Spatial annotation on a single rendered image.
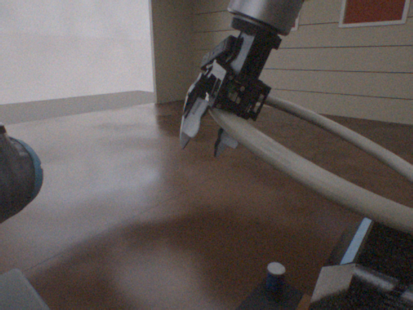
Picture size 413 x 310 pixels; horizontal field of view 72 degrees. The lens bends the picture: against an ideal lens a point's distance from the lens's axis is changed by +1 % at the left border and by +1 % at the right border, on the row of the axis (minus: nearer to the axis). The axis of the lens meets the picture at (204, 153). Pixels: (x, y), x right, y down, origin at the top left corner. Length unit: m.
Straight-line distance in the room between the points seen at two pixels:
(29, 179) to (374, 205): 0.55
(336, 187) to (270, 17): 0.22
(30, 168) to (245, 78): 0.43
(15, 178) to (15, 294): 0.27
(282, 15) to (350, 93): 6.79
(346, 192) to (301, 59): 7.17
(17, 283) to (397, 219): 0.72
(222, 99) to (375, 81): 6.71
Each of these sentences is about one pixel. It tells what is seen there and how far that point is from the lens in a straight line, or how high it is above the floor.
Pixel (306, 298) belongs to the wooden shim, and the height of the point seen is 0.03.
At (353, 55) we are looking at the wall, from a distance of 7.14.
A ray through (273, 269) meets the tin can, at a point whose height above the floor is 0.15.
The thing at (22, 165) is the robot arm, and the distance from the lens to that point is 0.61.
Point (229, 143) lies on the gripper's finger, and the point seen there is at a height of 1.18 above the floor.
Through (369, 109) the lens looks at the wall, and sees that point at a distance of 7.12.
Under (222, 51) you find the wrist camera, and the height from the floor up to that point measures 1.32.
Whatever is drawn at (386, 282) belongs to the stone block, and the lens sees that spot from 0.88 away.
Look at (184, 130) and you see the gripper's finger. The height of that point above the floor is 1.20.
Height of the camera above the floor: 1.32
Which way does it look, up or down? 19 degrees down
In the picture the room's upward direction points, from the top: straight up
